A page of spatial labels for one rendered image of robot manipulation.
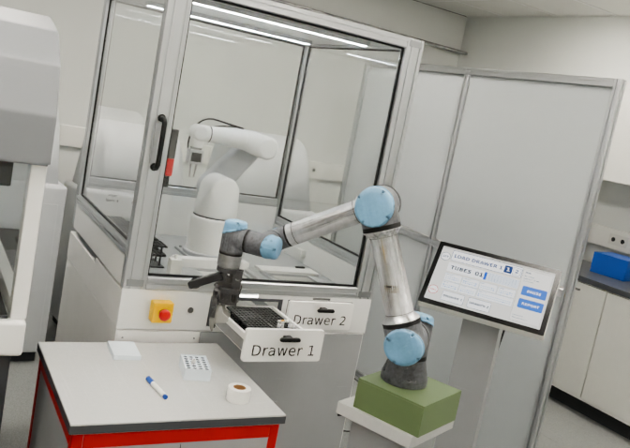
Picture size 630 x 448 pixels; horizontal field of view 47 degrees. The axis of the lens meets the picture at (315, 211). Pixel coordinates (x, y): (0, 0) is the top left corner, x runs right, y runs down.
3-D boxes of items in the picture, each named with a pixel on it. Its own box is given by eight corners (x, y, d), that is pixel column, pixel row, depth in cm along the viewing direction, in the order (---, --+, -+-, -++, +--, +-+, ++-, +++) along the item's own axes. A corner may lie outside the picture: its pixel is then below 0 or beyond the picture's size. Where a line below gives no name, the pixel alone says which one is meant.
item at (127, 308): (365, 333, 299) (371, 299, 297) (115, 329, 249) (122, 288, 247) (268, 268, 381) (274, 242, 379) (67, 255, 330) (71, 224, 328)
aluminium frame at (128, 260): (371, 299, 297) (426, 41, 283) (122, 288, 247) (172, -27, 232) (274, 242, 379) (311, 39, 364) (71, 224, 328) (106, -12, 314)
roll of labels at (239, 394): (221, 395, 220) (223, 383, 220) (240, 394, 225) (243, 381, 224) (233, 406, 215) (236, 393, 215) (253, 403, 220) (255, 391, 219)
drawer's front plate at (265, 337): (319, 361, 250) (325, 331, 249) (242, 362, 236) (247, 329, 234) (316, 359, 252) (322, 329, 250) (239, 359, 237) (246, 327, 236)
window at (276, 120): (354, 286, 294) (403, 48, 281) (146, 275, 252) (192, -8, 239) (353, 286, 295) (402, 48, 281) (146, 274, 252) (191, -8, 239)
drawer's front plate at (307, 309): (349, 330, 293) (354, 304, 291) (285, 329, 279) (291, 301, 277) (347, 328, 294) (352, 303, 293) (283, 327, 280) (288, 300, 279)
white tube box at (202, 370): (209, 381, 230) (212, 370, 229) (183, 380, 227) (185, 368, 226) (203, 365, 241) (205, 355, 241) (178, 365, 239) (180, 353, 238)
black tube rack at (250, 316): (292, 345, 255) (296, 328, 255) (247, 345, 247) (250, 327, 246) (266, 323, 274) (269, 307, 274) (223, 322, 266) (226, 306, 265)
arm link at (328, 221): (399, 177, 235) (265, 225, 249) (393, 179, 224) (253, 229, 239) (411, 212, 235) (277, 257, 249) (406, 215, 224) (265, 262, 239)
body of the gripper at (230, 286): (235, 308, 232) (242, 272, 231) (208, 304, 232) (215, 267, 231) (238, 303, 240) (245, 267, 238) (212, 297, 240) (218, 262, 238)
